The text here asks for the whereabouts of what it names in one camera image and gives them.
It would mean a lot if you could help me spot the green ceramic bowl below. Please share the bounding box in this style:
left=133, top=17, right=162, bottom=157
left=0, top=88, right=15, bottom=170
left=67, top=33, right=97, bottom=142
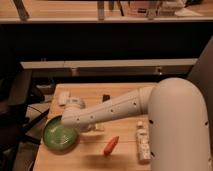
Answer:
left=43, top=115, right=79, bottom=152

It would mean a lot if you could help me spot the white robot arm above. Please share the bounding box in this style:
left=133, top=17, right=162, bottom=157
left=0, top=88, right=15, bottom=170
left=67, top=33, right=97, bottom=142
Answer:
left=62, top=78, right=212, bottom=171

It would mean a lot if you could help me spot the black rectangular block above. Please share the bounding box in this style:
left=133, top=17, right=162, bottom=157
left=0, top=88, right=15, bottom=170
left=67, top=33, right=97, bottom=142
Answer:
left=102, top=94, right=110, bottom=102

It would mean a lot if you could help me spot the white plastic bottle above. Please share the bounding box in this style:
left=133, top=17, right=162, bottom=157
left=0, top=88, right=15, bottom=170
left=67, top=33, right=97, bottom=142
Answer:
left=136, top=121, right=150, bottom=164

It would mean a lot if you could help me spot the white sponge block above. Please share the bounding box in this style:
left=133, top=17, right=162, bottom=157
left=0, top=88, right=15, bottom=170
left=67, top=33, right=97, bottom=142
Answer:
left=58, top=91, right=70, bottom=106

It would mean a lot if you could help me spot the black chair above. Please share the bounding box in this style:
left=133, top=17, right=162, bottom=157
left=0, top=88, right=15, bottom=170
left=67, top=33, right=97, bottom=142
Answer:
left=0, top=66, right=49, bottom=171

